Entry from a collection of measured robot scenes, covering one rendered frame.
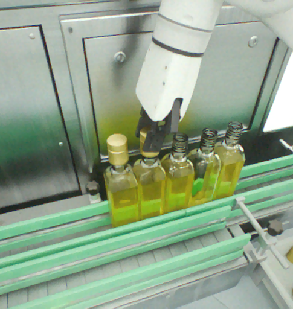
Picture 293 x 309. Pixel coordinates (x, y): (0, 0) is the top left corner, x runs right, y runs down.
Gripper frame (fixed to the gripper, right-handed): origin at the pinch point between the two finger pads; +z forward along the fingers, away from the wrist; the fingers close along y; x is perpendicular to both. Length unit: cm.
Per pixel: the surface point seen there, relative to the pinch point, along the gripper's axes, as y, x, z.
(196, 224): 6.3, 14.2, 18.7
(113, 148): 1.5, -6.3, 1.9
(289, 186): 4.1, 39.0, 10.9
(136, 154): -12.0, 4.6, 14.1
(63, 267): 6.2, -12.9, 28.7
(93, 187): -4.6, -6.5, 17.1
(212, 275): 15.3, 16.4, 24.9
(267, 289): 19.1, 32.3, 29.9
